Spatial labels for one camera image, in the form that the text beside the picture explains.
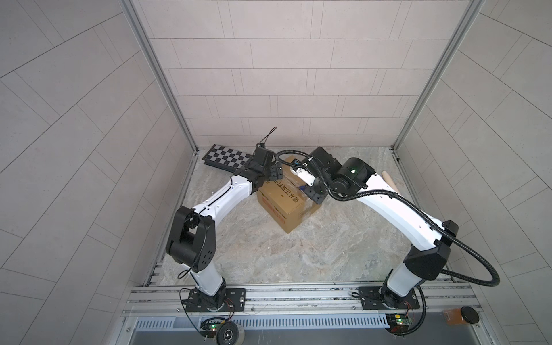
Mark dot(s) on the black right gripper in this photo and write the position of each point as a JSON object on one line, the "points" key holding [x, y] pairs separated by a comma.
{"points": [[314, 197]]}

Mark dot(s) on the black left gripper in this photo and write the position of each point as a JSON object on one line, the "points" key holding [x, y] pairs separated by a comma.
{"points": [[272, 168]]}

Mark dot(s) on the brown cardboard express box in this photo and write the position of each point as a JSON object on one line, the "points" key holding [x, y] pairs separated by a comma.
{"points": [[286, 202]]}

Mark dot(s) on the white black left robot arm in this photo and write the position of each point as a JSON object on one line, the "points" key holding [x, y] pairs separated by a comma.
{"points": [[192, 238]]}

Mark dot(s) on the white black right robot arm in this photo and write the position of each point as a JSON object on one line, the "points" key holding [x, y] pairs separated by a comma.
{"points": [[356, 179]]}

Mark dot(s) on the black white chessboard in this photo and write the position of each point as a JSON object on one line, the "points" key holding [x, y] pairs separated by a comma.
{"points": [[225, 158]]}

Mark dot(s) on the green circuit board right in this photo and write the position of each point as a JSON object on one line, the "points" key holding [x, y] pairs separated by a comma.
{"points": [[398, 323]]}

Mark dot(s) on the round black speaker device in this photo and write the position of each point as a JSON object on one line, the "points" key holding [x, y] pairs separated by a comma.
{"points": [[222, 331]]}

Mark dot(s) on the brown jar black lid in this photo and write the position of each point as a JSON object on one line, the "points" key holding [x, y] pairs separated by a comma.
{"points": [[461, 316]]}

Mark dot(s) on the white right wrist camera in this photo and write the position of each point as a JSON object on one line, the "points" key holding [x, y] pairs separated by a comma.
{"points": [[300, 169]]}

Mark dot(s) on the cream plastic handle tool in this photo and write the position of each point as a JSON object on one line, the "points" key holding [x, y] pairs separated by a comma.
{"points": [[389, 181]]}

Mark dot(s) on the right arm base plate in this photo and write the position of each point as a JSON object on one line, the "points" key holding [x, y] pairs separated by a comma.
{"points": [[372, 299]]}

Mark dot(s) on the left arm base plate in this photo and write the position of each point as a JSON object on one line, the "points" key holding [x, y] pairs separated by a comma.
{"points": [[226, 300]]}

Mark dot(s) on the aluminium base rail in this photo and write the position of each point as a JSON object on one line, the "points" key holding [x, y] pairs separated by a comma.
{"points": [[304, 313]]}

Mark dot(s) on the aluminium corner post left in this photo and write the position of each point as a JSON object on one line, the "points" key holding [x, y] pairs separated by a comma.
{"points": [[129, 9]]}

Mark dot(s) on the aluminium corner post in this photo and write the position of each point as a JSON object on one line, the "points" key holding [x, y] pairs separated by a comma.
{"points": [[129, 9], [460, 32]]}

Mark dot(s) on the aluminium corner post right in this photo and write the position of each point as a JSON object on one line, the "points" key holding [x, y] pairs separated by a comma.
{"points": [[460, 32]]}

